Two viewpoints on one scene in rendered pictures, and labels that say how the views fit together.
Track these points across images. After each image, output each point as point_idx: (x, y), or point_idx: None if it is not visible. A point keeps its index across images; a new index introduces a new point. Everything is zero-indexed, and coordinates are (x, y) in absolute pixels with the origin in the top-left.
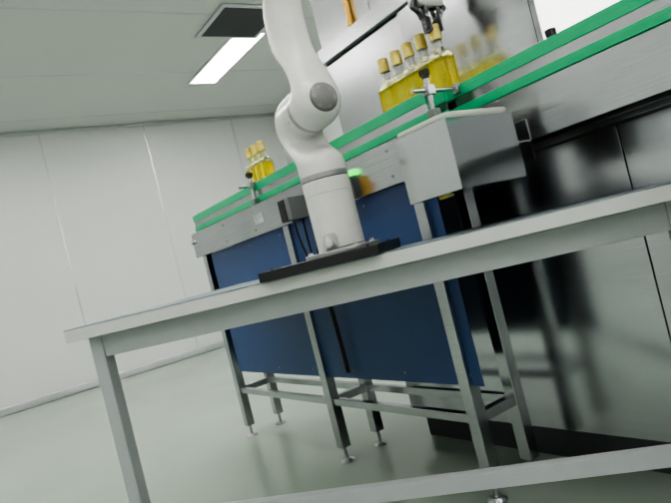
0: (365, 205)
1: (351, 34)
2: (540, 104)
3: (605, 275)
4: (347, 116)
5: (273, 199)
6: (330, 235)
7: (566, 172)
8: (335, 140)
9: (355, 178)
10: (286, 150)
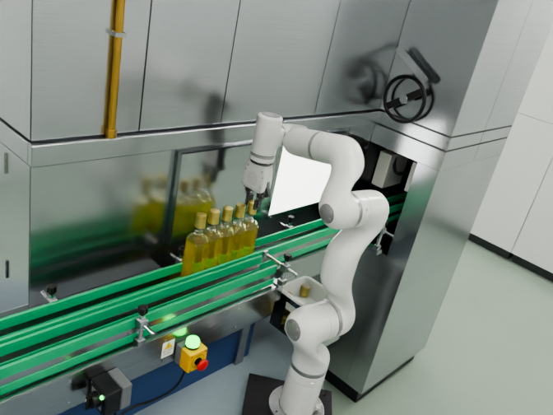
0: None
1: (112, 149)
2: (303, 268)
3: None
4: (50, 235)
5: (31, 394)
6: (317, 402)
7: None
8: (181, 303)
9: (197, 335)
10: (316, 357)
